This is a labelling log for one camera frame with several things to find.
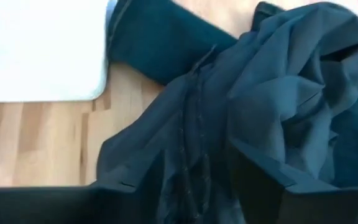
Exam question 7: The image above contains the white plastic bin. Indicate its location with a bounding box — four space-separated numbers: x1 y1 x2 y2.
0 0 117 103

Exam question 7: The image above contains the dark green garment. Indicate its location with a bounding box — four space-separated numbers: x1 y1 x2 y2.
106 0 239 86

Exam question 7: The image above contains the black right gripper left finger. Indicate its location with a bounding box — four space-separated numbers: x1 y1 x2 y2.
88 149 165 224

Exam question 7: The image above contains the black fabric garment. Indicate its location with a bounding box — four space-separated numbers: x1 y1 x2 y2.
95 0 358 224

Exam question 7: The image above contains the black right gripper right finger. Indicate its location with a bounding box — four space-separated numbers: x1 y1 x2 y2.
227 148 347 224

